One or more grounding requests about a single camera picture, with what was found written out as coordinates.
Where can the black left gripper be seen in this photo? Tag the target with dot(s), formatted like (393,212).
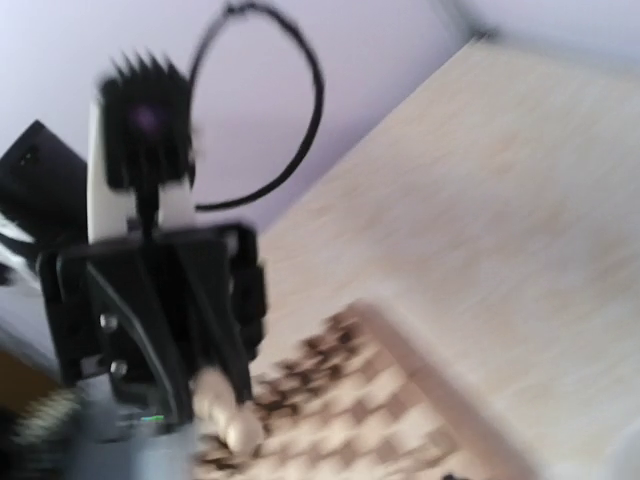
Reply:
(136,301)

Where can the cream pawn chess piece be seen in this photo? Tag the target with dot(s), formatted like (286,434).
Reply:
(214,403)

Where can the wooden chessboard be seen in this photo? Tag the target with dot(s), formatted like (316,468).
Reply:
(357,400)

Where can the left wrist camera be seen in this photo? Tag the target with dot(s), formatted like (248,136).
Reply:
(146,114)

